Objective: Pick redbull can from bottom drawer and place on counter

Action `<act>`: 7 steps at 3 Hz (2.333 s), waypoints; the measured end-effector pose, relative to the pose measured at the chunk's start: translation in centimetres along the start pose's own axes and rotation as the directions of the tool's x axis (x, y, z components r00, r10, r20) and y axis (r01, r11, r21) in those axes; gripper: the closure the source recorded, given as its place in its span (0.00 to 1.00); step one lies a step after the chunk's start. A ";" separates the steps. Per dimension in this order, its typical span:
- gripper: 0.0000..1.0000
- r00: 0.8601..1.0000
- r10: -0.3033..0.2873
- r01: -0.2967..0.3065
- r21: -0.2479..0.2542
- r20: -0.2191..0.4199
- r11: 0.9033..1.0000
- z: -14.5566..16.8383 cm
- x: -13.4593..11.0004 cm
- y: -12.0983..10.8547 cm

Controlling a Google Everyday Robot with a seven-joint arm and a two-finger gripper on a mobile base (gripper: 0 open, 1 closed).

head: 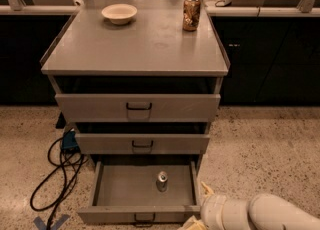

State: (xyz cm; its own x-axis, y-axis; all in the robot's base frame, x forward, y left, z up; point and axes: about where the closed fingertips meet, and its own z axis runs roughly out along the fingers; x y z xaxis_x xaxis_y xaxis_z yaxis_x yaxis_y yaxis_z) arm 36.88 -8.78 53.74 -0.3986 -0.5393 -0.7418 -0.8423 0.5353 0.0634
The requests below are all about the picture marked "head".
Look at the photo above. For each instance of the grey top drawer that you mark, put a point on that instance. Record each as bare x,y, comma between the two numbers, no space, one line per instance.
138,107

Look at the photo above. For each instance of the grey open bottom drawer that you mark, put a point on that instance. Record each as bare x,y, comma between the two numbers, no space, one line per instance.
125,192

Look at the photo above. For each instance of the grey middle drawer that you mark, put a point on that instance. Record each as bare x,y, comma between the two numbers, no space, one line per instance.
154,144

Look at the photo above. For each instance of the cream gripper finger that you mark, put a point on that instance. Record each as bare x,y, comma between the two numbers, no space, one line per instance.
208,191
194,224

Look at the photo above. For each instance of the gold patterned soda can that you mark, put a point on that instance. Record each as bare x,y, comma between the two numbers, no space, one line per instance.
191,14

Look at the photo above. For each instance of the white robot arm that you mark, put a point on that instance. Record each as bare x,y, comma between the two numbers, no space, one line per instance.
262,212

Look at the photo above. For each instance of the grey metal drawer cabinet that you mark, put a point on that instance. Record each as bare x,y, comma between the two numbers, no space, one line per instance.
152,54

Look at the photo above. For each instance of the blue power box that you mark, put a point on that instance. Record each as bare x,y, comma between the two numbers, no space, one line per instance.
69,143

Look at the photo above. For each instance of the white paper bowl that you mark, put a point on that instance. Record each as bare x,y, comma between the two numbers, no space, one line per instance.
119,14

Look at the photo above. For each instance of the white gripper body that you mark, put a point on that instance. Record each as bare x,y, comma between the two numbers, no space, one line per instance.
210,210

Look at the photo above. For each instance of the silver blue redbull can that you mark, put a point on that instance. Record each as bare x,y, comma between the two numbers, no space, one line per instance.
162,181

